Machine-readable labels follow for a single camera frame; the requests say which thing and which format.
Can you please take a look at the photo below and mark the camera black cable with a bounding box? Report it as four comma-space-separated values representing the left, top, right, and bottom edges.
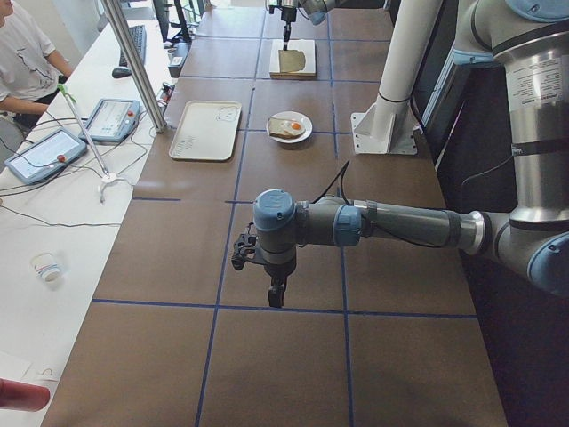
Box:
310, 159, 445, 248

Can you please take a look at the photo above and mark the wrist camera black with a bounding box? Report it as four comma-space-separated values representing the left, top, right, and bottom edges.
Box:
230, 222, 259, 271

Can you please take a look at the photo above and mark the computer mouse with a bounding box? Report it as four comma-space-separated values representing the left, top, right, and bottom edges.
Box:
111, 67, 132, 79

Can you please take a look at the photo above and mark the black keyboard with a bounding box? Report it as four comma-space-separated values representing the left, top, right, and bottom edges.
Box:
129, 25, 147, 63

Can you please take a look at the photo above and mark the paper cup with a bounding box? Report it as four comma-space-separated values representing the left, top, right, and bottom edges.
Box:
30, 253, 61, 284

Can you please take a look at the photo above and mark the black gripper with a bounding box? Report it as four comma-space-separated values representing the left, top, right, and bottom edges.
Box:
280, 6, 297, 50
265, 262, 296, 308

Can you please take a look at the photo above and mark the reacher grabber stick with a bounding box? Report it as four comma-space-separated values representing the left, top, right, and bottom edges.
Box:
57, 84, 133, 204

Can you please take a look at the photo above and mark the seated person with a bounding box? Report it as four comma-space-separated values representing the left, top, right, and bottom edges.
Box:
1, 1, 74, 129

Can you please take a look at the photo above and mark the white bread slice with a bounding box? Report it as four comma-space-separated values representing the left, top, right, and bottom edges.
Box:
278, 49, 306, 73

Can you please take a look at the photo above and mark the wooden cutting board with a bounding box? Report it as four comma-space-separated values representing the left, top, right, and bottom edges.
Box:
268, 39, 317, 79

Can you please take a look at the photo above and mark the red cylinder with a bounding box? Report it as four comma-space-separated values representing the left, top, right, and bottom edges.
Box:
0, 379, 51, 412

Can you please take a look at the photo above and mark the near teach pendant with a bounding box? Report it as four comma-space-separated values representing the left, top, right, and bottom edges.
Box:
4, 128, 87, 185

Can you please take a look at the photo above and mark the white mounting pillar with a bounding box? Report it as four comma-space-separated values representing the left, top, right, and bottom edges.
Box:
351, 0, 443, 156

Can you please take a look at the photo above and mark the far teach pendant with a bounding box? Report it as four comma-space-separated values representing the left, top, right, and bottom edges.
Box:
84, 99, 141, 145

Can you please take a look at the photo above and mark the white round plate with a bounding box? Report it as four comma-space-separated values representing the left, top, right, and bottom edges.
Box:
266, 111, 313, 143

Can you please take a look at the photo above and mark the aluminium frame post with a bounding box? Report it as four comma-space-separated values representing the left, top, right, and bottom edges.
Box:
101, 0, 167, 133

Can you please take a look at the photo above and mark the cream bear tray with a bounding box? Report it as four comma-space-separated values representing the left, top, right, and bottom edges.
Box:
169, 101, 242, 161

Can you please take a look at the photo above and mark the bread with fried egg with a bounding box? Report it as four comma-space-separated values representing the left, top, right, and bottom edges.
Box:
268, 117, 305, 139

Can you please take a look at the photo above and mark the teach pendant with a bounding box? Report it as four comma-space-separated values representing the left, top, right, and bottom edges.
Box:
84, 99, 141, 145
4, 128, 87, 185

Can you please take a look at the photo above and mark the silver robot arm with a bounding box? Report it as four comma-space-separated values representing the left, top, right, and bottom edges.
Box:
231, 1, 568, 308
266, 0, 346, 51

